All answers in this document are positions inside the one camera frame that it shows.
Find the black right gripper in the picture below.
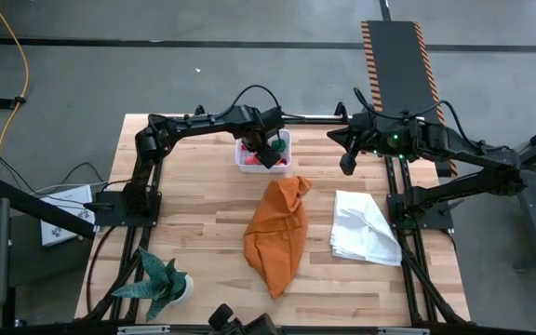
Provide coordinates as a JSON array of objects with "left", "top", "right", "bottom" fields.
[{"left": 327, "top": 115, "right": 393, "bottom": 155}]

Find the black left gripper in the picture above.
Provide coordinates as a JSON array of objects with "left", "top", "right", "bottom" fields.
[{"left": 237, "top": 105, "right": 288, "bottom": 169}]

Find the white perforated plastic basket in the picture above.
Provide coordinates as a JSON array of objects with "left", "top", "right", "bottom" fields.
[{"left": 234, "top": 127, "right": 293, "bottom": 175}]

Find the black ramp with striped edges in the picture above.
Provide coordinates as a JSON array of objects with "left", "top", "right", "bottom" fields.
[{"left": 360, "top": 20, "right": 459, "bottom": 179}]

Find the orange cloth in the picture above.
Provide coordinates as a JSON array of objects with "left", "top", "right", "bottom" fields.
[{"left": 242, "top": 175, "right": 315, "bottom": 301}]

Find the white cloth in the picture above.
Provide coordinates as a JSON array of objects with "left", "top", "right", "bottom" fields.
[{"left": 328, "top": 189, "right": 403, "bottom": 267}]

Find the snake plant in white pot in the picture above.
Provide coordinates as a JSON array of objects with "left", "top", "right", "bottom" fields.
[{"left": 111, "top": 246, "right": 195, "bottom": 323}]

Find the black knobbed device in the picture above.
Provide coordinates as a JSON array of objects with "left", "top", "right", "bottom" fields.
[{"left": 207, "top": 302, "right": 279, "bottom": 335}]

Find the silver mounting plate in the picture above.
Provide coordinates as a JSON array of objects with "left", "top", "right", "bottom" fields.
[
  {"left": 377, "top": 327, "right": 431, "bottom": 335},
  {"left": 116, "top": 325, "right": 171, "bottom": 335}
]

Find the white printed box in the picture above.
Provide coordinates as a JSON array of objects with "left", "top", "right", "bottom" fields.
[{"left": 39, "top": 184, "right": 97, "bottom": 248}]

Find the black diagonal beam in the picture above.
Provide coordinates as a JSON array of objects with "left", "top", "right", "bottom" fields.
[{"left": 0, "top": 176, "right": 97, "bottom": 241}]

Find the black table frame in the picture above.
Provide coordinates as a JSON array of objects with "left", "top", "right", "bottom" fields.
[{"left": 75, "top": 100, "right": 473, "bottom": 335}]

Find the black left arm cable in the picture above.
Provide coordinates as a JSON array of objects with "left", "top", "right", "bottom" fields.
[{"left": 0, "top": 84, "right": 283, "bottom": 206}]

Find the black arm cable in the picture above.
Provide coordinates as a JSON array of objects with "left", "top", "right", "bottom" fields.
[
  {"left": 352, "top": 87, "right": 511, "bottom": 153},
  {"left": 0, "top": 84, "right": 283, "bottom": 206}
]

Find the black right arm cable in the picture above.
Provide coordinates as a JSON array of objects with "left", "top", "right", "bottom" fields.
[{"left": 352, "top": 87, "right": 511, "bottom": 153}]

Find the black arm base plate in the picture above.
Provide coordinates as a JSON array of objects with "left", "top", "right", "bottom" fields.
[
  {"left": 83, "top": 189, "right": 163, "bottom": 229},
  {"left": 386, "top": 193, "right": 464, "bottom": 233}
]

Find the dark brown cable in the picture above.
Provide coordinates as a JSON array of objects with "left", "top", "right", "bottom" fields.
[{"left": 86, "top": 225, "right": 118, "bottom": 313}]

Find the yellow cable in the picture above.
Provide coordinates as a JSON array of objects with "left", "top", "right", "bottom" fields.
[{"left": 0, "top": 0, "right": 30, "bottom": 179}]

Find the black cable clamp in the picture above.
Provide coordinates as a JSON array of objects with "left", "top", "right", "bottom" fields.
[{"left": 0, "top": 95, "right": 27, "bottom": 111}]

